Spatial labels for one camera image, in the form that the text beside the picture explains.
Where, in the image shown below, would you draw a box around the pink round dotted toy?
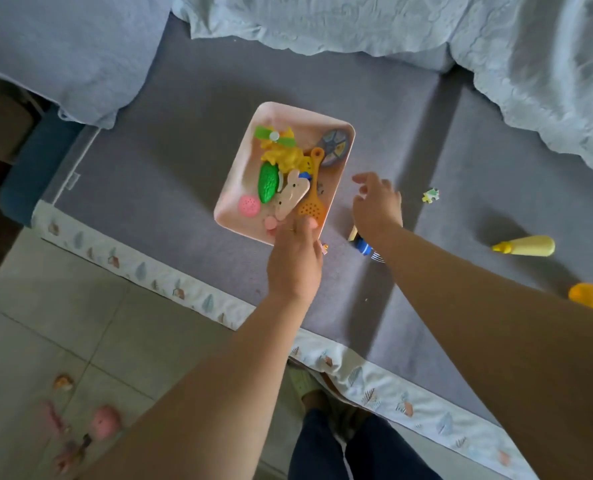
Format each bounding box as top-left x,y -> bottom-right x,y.
237,194 -> 261,219

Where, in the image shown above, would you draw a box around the pink dark toy piece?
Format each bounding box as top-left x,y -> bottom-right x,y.
51,434 -> 93,475

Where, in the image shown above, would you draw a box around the green bumpy toy vegetable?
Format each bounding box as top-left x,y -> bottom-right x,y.
257,162 -> 281,205

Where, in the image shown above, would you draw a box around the pink plastic toy tray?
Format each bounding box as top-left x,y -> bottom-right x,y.
213,101 -> 356,247

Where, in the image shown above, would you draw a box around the person's right forearm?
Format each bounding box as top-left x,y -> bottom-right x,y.
371,227 -> 593,480

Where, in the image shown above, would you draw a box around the person's left hand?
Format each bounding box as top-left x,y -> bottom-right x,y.
266,215 -> 324,307

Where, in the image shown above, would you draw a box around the pink round toy animal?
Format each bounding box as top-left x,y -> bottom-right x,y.
89,404 -> 123,442

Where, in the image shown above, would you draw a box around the person's left forearm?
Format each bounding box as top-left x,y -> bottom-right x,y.
76,292 -> 322,480

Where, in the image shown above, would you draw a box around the person's right hand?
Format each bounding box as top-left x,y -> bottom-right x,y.
350,171 -> 404,247

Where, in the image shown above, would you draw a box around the pale animal shaped toy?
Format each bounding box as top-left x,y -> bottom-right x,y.
275,168 -> 311,221

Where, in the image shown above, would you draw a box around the person's dark blue trousers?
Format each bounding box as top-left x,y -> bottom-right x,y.
287,408 -> 442,480

